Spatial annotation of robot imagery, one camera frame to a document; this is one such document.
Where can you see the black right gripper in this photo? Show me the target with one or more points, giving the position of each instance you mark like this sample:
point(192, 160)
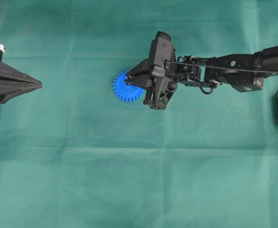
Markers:
point(155, 73)

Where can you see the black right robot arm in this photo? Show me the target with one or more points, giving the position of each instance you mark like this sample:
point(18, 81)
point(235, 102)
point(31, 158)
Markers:
point(243, 72)

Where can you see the blue plastic gear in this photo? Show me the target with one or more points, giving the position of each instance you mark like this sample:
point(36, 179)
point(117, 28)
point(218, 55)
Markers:
point(125, 92)

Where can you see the green table cloth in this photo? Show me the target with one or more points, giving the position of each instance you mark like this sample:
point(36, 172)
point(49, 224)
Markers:
point(72, 155)

